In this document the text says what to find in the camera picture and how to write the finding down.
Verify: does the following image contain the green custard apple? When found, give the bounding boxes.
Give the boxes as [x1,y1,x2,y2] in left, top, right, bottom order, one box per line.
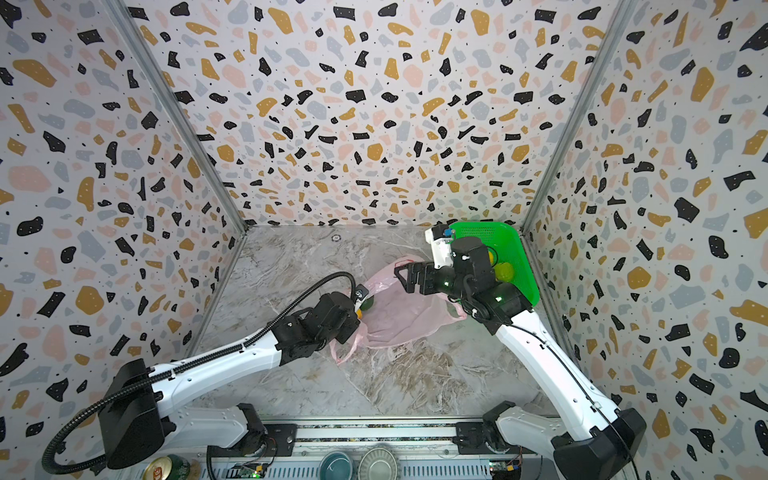
[494,262,515,283]

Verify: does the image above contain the pink plastic bag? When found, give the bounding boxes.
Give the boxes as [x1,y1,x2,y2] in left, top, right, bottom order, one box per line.
[329,255,466,365]

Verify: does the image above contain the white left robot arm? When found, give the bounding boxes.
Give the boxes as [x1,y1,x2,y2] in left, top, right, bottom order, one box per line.
[98,286,369,470]

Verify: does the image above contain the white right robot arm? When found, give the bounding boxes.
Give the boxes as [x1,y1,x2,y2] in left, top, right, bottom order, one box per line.
[393,237,646,479]

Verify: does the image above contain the dark green lime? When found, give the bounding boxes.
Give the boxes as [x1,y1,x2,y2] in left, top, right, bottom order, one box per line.
[361,296,375,311]

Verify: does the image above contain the green plastic basket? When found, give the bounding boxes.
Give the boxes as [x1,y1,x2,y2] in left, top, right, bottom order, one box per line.
[450,222,540,307]

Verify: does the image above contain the teal ceramic bowl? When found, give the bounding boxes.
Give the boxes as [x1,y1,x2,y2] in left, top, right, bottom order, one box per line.
[317,451,354,480]

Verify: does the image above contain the grey ribbed plate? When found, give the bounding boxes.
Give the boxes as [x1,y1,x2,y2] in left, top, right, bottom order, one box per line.
[358,446,399,480]

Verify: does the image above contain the green circuit board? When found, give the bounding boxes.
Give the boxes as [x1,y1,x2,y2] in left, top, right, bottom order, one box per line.
[226,462,269,479]

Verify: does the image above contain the right circuit board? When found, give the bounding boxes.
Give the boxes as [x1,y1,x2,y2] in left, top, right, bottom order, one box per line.
[489,459,522,480]

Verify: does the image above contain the green gold drink can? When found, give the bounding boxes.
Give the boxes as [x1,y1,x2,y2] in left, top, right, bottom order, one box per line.
[141,454,201,480]

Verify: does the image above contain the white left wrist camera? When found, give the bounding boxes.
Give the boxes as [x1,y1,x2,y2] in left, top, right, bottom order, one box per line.
[353,284,370,310]

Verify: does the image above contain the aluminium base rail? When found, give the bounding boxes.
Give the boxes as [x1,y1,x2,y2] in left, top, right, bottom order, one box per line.
[116,415,631,480]

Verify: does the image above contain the aluminium corner post right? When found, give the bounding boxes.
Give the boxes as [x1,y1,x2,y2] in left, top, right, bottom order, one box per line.
[521,0,637,237]

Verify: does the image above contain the aluminium corner post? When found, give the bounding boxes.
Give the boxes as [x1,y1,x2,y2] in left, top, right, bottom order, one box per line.
[521,0,637,237]
[102,1,248,235]

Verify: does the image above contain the black corrugated cable conduit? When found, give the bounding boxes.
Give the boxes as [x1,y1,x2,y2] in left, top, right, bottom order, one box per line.
[40,271,358,475]

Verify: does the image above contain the aluminium corner post left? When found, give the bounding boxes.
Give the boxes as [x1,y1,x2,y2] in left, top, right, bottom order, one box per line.
[102,1,248,235]

